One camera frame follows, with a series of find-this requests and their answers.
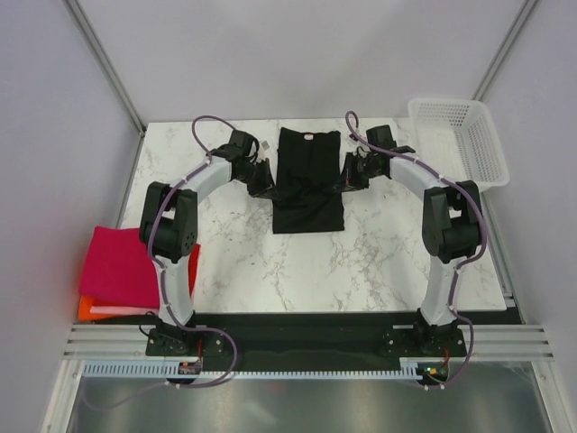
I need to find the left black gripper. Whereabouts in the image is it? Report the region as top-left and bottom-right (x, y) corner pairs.
(236, 159), (281, 202)

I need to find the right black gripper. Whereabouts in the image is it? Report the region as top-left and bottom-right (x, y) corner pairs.
(334, 152), (381, 193)

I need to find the black t shirt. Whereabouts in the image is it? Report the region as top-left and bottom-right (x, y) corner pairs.
(272, 127), (344, 235)

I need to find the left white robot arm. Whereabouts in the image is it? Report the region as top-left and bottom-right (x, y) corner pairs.
(139, 130), (273, 356)

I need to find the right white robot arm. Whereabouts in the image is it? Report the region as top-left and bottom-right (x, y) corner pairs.
(335, 125), (488, 356)

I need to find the white plastic basket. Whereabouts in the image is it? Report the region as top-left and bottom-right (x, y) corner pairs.
(408, 97), (510, 191)

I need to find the folded red t shirt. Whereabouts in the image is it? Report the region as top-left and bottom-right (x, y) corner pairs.
(188, 244), (201, 297)

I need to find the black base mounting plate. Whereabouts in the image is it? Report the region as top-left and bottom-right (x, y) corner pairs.
(144, 310), (466, 360)

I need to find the folded light pink t shirt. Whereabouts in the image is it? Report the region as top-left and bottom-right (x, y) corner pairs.
(89, 306), (158, 316)

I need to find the folded orange t shirt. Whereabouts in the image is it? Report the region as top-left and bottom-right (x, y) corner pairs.
(78, 295), (128, 321)

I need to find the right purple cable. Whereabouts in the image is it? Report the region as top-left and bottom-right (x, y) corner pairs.
(344, 110), (489, 392)

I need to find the white slotted cable duct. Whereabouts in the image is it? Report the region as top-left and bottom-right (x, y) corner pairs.
(82, 358), (433, 380)

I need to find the aluminium frame rail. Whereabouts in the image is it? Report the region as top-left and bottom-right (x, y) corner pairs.
(63, 325), (554, 362)

